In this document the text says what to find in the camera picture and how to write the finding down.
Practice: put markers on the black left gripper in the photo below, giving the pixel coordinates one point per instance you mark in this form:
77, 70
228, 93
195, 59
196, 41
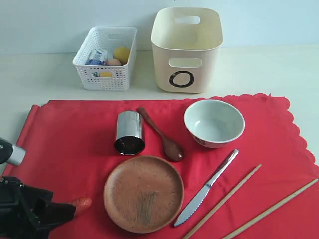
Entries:
16, 218

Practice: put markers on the red sausage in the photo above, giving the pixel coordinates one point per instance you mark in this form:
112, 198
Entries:
81, 205

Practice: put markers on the yellow cheese wedge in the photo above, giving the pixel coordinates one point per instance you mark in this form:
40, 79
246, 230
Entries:
105, 74

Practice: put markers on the blue white milk carton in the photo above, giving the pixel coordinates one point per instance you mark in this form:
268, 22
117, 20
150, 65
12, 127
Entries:
97, 57

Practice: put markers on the brown egg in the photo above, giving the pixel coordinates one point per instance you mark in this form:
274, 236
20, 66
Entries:
114, 62

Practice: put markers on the yellow lemon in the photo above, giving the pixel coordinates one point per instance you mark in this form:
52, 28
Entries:
122, 54

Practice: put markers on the brown wooden plate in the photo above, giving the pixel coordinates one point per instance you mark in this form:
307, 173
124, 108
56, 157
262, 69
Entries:
143, 194

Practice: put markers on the shiny steel cup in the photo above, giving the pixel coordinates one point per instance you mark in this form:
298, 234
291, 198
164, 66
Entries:
130, 133

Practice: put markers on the brown wooden spoon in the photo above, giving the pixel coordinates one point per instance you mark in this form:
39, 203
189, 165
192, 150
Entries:
171, 149

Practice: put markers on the steel table knife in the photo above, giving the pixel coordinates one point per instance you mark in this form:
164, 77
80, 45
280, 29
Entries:
197, 200

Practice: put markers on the white perforated plastic basket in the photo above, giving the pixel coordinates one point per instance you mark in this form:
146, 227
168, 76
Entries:
106, 38

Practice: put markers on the left wooden chopstick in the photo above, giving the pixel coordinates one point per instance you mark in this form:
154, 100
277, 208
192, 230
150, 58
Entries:
221, 203

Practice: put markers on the wooden chopstick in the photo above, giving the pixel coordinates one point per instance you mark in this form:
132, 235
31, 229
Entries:
221, 203
269, 210

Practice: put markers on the white ceramic bowl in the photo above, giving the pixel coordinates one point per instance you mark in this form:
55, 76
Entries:
214, 123

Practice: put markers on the right wooden chopstick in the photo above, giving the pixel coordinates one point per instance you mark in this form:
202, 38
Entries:
269, 210

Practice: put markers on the red scalloped table cloth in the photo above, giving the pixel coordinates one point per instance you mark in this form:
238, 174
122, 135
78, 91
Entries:
70, 151

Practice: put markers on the cream plastic bin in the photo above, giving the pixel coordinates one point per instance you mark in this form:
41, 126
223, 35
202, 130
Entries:
185, 42

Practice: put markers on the black wrist camera on left gripper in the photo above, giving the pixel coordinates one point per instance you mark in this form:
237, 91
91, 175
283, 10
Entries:
11, 153

